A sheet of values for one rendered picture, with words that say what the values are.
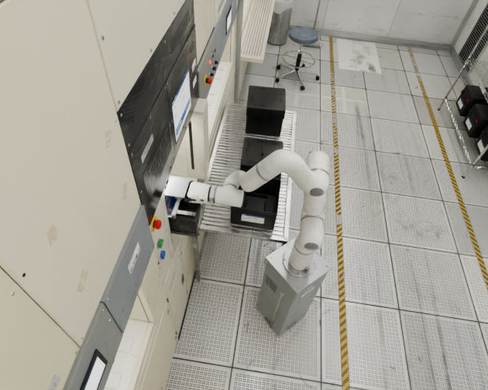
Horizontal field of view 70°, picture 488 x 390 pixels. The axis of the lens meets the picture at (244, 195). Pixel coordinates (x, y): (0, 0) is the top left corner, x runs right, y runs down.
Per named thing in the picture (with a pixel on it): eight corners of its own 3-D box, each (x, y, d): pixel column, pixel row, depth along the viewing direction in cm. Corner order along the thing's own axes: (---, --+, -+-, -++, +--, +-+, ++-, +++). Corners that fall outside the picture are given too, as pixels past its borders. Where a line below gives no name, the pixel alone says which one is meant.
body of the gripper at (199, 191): (210, 207, 168) (187, 203, 168) (214, 191, 174) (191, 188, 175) (209, 197, 162) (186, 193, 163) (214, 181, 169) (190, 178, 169)
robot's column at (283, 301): (307, 316, 261) (332, 267, 202) (278, 338, 249) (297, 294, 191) (282, 287, 274) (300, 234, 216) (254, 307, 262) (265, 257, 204)
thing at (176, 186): (196, 245, 183) (193, 209, 159) (158, 240, 184) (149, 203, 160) (206, 209, 199) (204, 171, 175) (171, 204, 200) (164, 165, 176)
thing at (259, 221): (229, 224, 218) (230, 206, 204) (236, 190, 235) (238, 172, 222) (273, 230, 216) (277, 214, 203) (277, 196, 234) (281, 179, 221)
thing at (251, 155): (280, 179, 244) (283, 166, 234) (238, 175, 244) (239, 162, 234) (282, 150, 263) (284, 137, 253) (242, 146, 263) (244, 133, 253)
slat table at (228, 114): (273, 294, 270) (288, 241, 212) (196, 282, 273) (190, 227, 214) (283, 173, 353) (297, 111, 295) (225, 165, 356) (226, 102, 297)
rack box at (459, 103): (452, 101, 421) (464, 82, 401) (476, 105, 419) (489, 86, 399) (458, 117, 402) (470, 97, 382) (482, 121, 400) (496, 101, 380)
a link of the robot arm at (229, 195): (218, 181, 168) (214, 196, 162) (245, 185, 168) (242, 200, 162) (218, 192, 175) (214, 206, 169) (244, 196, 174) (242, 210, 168)
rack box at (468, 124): (459, 121, 397) (472, 101, 377) (484, 124, 396) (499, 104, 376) (466, 138, 378) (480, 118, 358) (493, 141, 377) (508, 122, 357)
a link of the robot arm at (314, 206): (299, 241, 178) (300, 215, 188) (323, 242, 176) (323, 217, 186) (302, 171, 140) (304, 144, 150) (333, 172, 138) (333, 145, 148)
